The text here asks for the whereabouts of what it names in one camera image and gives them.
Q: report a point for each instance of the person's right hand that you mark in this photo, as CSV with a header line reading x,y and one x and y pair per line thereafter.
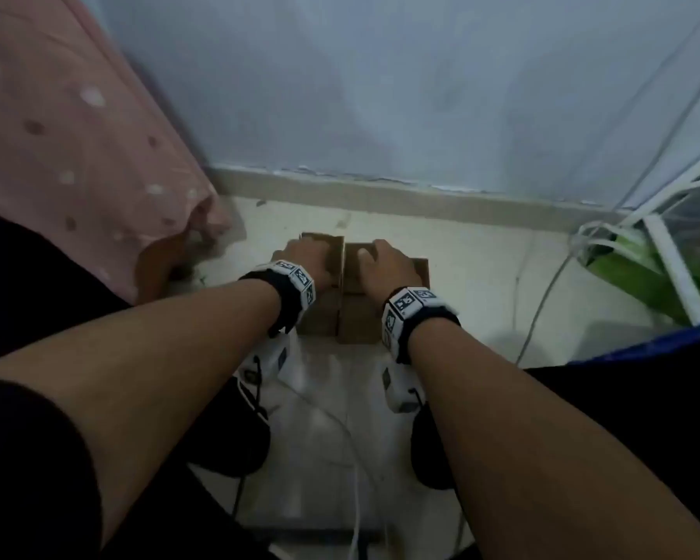
x,y
388,271

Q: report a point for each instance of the person's left hand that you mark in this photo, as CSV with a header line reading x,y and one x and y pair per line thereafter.
x,y
306,259

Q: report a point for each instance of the taped brown cardboard box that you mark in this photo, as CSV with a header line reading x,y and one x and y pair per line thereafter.
x,y
329,311

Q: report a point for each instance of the person's left forearm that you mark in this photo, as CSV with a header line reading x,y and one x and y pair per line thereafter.
x,y
151,355

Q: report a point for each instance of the person's right forearm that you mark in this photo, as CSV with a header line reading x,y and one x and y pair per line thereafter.
x,y
531,460

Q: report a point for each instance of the person's black shirt sleeve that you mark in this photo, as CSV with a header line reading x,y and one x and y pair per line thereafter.
x,y
29,472

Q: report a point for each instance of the left wrist marker band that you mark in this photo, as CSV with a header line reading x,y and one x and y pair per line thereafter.
x,y
294,279

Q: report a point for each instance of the wrist marker band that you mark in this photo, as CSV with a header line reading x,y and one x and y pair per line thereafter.
x,y
294,279
408,303

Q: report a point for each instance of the right wrist marker band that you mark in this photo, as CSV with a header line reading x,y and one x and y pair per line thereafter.
x,y
408,303

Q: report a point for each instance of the green plastic bag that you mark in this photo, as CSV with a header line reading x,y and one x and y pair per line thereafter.
x,y
630,279

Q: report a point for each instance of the pink floral bedsheet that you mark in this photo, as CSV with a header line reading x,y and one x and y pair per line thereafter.
x,y
64,139

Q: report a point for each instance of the white metal rack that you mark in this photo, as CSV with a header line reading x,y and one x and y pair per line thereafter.
x,y
674,268

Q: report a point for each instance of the blue plastic bin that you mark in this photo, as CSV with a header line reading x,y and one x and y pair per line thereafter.
x,y
676,338

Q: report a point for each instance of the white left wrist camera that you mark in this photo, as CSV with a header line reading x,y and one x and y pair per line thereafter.
x,y
271,358

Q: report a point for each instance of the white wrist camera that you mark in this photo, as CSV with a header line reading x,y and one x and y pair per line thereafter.
x,y
399,393
271,358

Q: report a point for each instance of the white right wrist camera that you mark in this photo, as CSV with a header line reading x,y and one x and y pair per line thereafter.
x,y
399,393

